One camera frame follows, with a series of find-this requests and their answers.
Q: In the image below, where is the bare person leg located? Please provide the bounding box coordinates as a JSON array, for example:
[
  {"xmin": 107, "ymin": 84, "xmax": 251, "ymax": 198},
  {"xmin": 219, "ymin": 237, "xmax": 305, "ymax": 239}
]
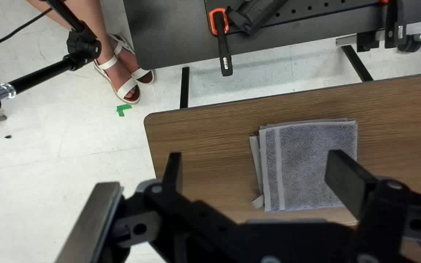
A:
[{"xmin": 26, "ymin": 0, "xmax": 119, "ymax": 65}]

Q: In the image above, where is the orange black bar clamp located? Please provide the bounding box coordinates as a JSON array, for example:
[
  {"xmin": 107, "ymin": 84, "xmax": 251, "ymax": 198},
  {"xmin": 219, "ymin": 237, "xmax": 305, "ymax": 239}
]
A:
[
  {"xmin": 207, "ymin": 6, "xmax": 235, "ymax": 78},
  {"xmin": 378, "ymin": 0, "xmax": 407, "ymax": 50}
]

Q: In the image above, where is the brown wooden table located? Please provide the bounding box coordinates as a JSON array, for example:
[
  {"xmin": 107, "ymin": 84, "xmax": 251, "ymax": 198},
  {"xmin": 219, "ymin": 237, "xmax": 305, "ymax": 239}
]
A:
[{"xmin": 179, "ymin": 44, "xmax": 375, "ymax": 110}]

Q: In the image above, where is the black floor cable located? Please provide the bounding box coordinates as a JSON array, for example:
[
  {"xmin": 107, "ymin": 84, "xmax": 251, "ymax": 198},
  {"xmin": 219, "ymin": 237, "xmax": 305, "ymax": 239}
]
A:
[{"xmin": 0, "ymin": 8, "xmax": 53, "ymax": 49}]

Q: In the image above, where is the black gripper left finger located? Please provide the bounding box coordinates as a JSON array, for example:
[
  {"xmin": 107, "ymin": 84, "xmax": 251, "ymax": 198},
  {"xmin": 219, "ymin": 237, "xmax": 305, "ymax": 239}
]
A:
[{"xmin": 121, "ymin": 152, "xmax": 230, "ymax": 263}]

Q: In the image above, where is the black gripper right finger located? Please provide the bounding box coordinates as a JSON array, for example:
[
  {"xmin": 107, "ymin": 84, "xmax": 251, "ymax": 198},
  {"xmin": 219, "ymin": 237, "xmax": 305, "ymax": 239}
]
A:
[{"xmin": 324, "ymin": 149, "xmax": 421, "ymax": 263}]

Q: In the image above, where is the foot in white sandal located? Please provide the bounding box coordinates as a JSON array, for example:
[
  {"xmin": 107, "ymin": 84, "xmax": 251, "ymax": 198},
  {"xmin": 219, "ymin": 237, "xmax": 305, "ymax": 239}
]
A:
[
  {"xmin": 91, "ymin": 52, "xmax": 141, "ymax": 107},
  {"xmin": 109, "ymin": 34, "xmax": 157, "ymax": 85}
]

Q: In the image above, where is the black fabric bundle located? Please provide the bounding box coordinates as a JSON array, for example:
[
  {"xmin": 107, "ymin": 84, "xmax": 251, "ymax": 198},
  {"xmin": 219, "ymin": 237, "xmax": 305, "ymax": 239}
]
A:
[{"xmin": 226, "ymin": 0, "xmax": 289, "ymax": 37}]

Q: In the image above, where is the green tape floor mark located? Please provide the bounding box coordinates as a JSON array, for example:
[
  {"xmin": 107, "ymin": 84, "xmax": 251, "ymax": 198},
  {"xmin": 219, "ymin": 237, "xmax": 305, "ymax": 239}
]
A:
[{"xmin": 115, "ymin": 103, "xmax": 132, "ymax": 119}]

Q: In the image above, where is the black perforated board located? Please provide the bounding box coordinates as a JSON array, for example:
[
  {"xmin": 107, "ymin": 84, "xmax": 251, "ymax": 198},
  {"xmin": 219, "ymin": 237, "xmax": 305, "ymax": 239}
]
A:
[{"xmin": 121, "ymin": 0, "xmax": 421, "ymax": 71}]

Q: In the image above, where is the grey towel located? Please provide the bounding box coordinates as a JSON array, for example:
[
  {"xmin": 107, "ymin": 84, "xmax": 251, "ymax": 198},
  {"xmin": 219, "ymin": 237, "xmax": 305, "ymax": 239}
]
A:
[{"xmin": 248, "ymin": 119, "xmax": 359, "ymax": 214}]

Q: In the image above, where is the black caster wheel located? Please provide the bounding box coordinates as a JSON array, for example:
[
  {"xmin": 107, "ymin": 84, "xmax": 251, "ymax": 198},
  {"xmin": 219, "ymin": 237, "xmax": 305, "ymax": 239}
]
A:
[{"xmin": 397, "ymin": 34, "xmax": 421, "ymax": 54}]

